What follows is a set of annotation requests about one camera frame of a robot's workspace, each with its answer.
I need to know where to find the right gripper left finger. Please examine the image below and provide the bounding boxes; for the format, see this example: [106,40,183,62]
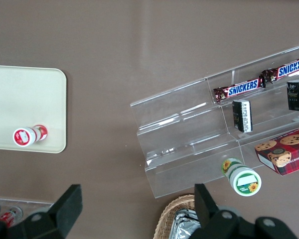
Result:
[12,184,83,239]

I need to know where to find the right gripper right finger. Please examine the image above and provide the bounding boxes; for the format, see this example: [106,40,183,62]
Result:
[189,183,257,239]

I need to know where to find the light wicker basket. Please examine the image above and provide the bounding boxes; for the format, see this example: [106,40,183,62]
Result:
[155,194,202,239]

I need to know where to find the beige plastic tray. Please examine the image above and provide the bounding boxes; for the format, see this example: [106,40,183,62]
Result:
[0,64,67,154]

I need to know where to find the stacked foil trays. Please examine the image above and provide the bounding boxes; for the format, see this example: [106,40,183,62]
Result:
[169,208,202,239]

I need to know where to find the clear acrylic bottle rack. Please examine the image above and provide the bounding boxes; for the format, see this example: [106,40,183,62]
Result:
[0,197,54,225]

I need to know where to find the green sunflower yogurt cup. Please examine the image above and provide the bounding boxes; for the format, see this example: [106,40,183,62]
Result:
[221,157,262,197]

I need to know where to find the red cola bottle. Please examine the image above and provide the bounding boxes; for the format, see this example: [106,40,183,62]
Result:
[0,206,23,225]

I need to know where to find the clear acrylic stepped display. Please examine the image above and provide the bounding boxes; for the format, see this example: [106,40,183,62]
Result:
[130,44,299,199]

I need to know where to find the red plaid cookie box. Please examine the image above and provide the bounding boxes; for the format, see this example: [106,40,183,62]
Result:
[254,125,299,176]

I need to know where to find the small black box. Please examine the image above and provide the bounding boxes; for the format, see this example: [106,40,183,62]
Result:
[232,99,253,132]
[286,79,299,113]

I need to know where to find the Snickers chocolate bar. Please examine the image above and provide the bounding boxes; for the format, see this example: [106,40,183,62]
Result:
[213,78,267,104]
[261,56,299,84]

